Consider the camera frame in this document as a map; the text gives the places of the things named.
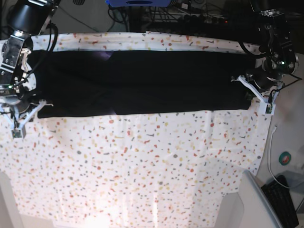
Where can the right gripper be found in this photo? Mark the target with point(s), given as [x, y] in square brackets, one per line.
[18, 111]

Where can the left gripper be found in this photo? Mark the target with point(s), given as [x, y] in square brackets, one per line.
[264, 85]

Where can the black t-shirt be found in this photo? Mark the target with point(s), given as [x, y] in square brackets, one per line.
[95, 83]

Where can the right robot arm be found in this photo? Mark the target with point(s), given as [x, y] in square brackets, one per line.
[28, 18]

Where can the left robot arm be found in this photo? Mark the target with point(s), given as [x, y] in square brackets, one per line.
[277, 52]

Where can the black keyboard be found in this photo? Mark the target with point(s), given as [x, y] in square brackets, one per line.
[281, 202]

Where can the grey laptop lid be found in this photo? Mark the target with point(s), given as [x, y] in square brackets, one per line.
[258, 212]

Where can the terrazzo pattern tablecloth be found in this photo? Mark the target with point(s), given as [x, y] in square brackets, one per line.
[166, 170]

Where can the blue device at top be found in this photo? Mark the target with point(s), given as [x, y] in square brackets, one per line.
[139, 3]

